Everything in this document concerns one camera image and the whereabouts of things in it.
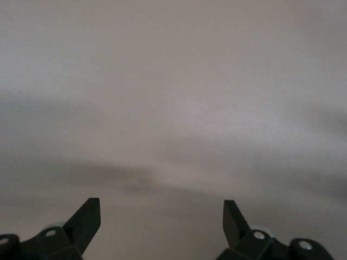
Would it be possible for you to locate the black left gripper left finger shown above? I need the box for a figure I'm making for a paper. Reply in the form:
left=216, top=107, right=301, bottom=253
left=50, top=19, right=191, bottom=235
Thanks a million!
left=0, top=198, right=101, bottom=260

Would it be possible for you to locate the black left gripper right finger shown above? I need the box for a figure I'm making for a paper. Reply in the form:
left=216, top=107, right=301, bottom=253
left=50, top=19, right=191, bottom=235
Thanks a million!
left=216, top=199, right=334, bottom=260

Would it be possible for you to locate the brown table cover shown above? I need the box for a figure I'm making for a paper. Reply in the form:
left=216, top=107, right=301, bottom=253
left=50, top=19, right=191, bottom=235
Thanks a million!
left=0, top=0, right=347, bottom=260

